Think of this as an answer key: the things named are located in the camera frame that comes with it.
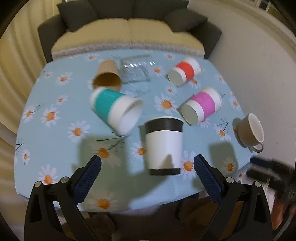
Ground dark left throw pillow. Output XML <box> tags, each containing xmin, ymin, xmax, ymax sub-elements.
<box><xmin>57</xmin><ymin>1</ymin><xmax>98</xmax><ymax>32</ymax></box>

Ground cream curtain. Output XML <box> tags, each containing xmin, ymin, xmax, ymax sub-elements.
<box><xmin>0</xmin><ymin>0</ymin><xmax>58</xmax><ymax>232</ymax></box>

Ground clear glass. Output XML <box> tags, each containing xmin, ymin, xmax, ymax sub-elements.
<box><xmin>119</xmin><ymin>54</ymin><xmax>151</xmax><ymax>83</ymax></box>

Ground blue daisy tablecloth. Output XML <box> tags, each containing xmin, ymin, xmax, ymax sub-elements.
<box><xmin>15</xmin><ymin>49</ymin><xmax>251</xmax><ymax>212</ymax></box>

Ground white cup pink sleeve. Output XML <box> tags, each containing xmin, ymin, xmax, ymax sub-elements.
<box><xmin>181</xmin><ymin>87</ymin><xmax>222</xmax><ymax>125</ymax></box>

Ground dark right throw pillow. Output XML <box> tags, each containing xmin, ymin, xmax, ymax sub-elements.
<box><xmin>163</xmin><ymin>8</ymin><xmax>208</xmax><ymax>32</ymax></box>

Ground dark grey sofa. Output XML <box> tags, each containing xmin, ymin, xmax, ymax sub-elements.
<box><xmin>38</xmin><ymin>1</ymin><xmax>222</xmax><ymax>62</ymax></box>

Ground white cup red sleeve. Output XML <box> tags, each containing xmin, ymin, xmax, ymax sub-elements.
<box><xmin>167</xmin><ymin>57</ymin><xmax>201</xmax><ymax>86</ymax></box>

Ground beige ceramic mug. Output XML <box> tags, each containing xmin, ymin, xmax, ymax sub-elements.
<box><xmin>237</xmin><ymin>113</ymin><xmax>264</xmax><ymax>153</ymax></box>

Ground brown paper cup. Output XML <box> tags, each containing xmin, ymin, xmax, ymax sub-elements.
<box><xmin>91</xmin><ymin>59</ymin><xmax>122</xmax><ymax>91</ymax></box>

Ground dark throw pillow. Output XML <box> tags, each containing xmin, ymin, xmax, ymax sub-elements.
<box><xmin>163</xmin><ymin>8</ymin><xmax>208</xmax><ymax>32</ymax></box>
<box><xmin>57</xmin><ymin>1</ymin><xmax>98</xmax><ymax>32</ymax></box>

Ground yellow sofa seat cover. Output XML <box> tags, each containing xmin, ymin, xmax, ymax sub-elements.
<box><xmin>52</xmin><ymin>18</ymin><xmax>205</xmax><ymax>57</ymax></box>

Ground white cup black bands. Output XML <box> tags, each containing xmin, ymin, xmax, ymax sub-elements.
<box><xmin>144</xmin><ymin>116</ymin><xmax>184</xmax><ymax>176</ymax></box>

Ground white cup teal sleeve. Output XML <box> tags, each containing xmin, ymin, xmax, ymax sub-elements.
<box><xmin>90</xmin><ymin>87</ymin><xmax>144</xmax><ymax>136</ymax></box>

